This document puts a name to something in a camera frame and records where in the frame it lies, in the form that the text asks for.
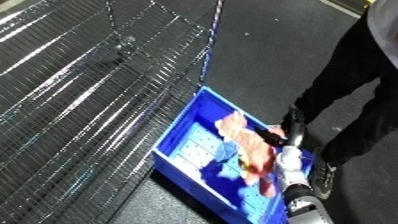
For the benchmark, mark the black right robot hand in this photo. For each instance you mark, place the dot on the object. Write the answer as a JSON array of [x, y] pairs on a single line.
[[294, 131]]

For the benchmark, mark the pale right robot arm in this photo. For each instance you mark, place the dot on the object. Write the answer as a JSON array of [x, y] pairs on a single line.
[[296, 180]]

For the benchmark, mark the orange plush toy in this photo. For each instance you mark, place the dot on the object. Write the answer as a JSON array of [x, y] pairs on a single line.
[[251, 148]]

